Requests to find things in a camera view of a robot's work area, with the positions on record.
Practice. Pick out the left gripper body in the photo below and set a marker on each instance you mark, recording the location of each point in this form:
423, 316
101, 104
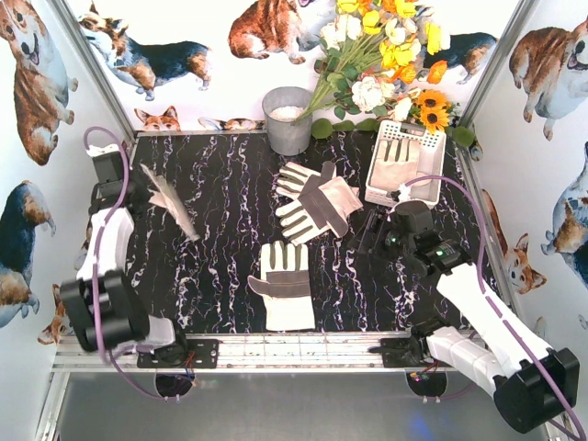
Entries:
139, 189

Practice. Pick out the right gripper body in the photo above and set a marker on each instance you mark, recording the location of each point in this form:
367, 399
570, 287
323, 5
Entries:
373, 231

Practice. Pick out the white glove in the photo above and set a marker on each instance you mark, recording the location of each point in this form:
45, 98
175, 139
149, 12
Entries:
166, 197

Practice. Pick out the grey-strap glove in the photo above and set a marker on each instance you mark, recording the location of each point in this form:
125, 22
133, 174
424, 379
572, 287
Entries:
284, 285
324, 208
397, 162

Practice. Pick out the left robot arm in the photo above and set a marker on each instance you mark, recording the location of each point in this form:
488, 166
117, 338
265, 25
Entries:
105, 311

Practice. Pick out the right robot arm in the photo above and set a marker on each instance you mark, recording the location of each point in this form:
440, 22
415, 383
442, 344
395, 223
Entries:
528, 380

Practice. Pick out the white perforated storage basket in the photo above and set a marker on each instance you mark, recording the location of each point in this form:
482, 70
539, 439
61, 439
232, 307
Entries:
425, 188

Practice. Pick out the back centre glove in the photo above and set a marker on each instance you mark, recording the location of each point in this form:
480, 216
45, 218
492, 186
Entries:
295, 180

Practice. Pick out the artificial flower bouquet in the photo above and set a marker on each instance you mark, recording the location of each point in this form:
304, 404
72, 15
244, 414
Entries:
384, 59

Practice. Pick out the grey metal bucket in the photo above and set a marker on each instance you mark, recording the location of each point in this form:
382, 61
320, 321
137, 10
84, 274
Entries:
288, 127

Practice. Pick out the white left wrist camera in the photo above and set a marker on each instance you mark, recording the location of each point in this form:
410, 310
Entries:
96, 151

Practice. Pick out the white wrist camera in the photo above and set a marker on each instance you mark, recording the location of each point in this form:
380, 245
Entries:
403, 194
96, 151

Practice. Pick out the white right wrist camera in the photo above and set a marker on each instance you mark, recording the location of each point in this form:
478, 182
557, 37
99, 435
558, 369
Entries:
403, 194

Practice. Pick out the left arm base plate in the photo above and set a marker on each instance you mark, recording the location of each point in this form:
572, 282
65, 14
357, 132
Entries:
189, 353

